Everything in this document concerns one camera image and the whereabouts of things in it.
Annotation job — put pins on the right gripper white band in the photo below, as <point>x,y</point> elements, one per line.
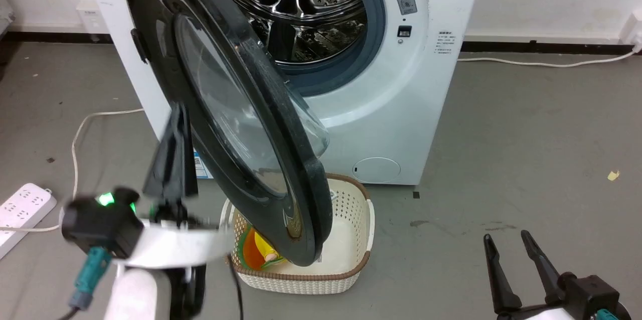
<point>546,312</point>

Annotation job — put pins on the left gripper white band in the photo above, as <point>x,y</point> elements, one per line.
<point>170,245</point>

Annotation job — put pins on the black round washing machine door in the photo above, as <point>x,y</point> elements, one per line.
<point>281,159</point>

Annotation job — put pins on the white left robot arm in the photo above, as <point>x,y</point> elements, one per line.
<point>133,295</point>

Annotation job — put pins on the white front-load washing machine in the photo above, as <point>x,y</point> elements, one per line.
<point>401,109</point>

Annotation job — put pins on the steel washing machine drum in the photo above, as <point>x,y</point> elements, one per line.
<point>311,9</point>

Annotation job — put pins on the grey rubber door gasket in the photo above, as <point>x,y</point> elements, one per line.
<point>373,34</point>

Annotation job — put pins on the black door lock latch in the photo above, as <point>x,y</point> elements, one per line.
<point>404,31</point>

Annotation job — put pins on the blue and white sticker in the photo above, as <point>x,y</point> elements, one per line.
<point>202,167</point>

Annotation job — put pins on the yellow paper scrap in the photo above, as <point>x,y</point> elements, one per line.
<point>613,175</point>

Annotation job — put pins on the white power strip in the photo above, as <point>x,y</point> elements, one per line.
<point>22,209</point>

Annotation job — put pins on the round white filter cover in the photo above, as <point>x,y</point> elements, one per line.
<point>376,169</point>

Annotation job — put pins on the white laundry basket brown rim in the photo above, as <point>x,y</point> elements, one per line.
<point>346,240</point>

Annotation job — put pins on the small text label sticker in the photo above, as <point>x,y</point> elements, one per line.
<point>445,43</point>

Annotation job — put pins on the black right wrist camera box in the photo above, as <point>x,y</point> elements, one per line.
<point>589,295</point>

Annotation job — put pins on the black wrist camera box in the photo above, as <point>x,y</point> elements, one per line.
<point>100,224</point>
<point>589,295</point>

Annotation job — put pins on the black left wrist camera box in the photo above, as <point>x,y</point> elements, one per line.
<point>100,224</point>

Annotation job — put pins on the white wall socket with plug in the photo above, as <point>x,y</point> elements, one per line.
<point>633,29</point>

